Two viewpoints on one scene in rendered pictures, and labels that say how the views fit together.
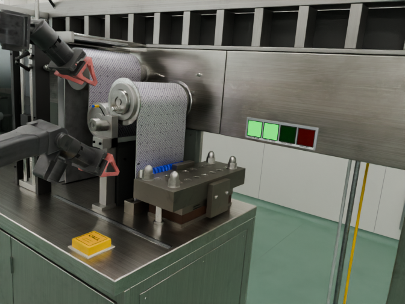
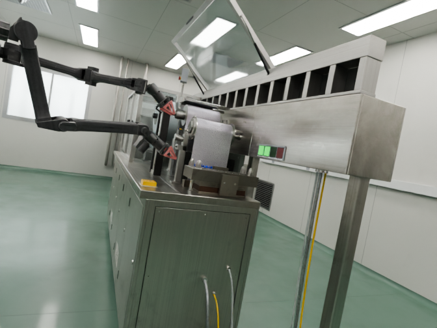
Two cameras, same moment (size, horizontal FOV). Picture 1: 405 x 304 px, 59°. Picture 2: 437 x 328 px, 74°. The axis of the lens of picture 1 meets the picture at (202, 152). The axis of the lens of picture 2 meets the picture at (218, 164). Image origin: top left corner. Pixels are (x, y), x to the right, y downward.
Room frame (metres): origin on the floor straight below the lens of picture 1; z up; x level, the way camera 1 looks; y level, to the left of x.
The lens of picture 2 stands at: (-0.28, -0.82, 1.15)
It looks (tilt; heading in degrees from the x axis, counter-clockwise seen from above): 3 degrees down; 31
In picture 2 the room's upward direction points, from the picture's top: 10 degrees clockwise
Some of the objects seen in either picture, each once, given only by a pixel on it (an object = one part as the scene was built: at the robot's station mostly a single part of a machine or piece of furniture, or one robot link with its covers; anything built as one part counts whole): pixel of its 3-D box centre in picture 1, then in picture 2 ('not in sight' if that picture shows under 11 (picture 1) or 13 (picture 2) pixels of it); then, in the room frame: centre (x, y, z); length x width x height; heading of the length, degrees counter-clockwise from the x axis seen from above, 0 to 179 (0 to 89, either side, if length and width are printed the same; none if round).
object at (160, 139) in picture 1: (162, 142); (211, 153); (1.19, 0.14, 1.12); 0.23 x 0.01 x 0.18; 144
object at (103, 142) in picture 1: (104, 162); (179, 158); (1.11, 0.31, 1.05); 0.06 x 0.05 x 0.31; 144
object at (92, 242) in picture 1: (91, 242); (148, 183); (0.84, 0.26, 0.91); 0.07 x 0.07 x 0.02; 54
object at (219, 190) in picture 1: (219, 197); (228, 185); (1.11, -0.07, 0.96); 0.10 x 0.03 x 0.11; 144
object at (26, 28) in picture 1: (20, 32); (146, 88); (0.91, 0.46, 1.42); 0.12 x 0.11 x 0.09; 141
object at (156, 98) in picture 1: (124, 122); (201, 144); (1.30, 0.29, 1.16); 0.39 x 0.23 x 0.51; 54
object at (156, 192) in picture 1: (194, 181); (220, 176); (1.15, 0.02, 1.00); 0.40 x 0.16 x 0.06; 144
